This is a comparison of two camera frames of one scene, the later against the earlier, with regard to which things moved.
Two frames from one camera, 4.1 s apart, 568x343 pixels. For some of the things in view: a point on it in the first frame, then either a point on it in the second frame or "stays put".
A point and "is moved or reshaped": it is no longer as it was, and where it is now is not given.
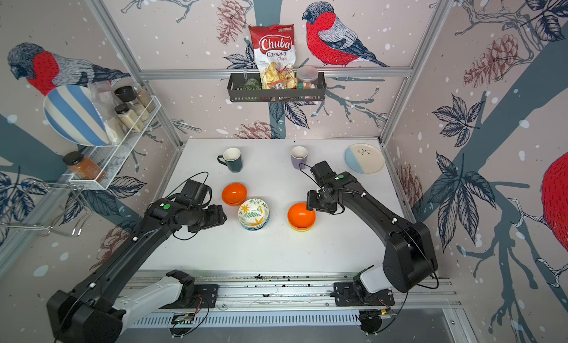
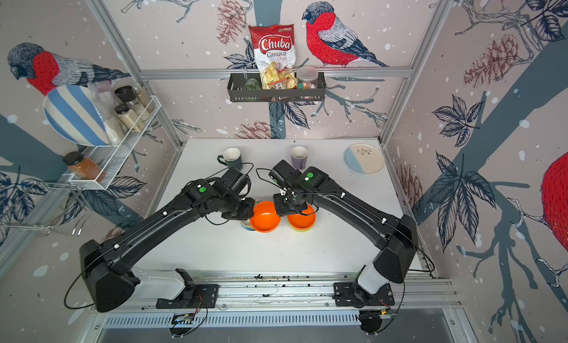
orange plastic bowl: [234, 194] is moved or reshaped
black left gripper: [217, 216] → [249, 211]
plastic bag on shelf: [103, 94] stays put
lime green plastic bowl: [301, 230] stays put
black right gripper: [310, 203] → [279, 210]
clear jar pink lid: [307, 77] stays put
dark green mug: [231, 158] stays put
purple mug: [299, 155] stays put
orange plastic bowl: [299, 217] stays put
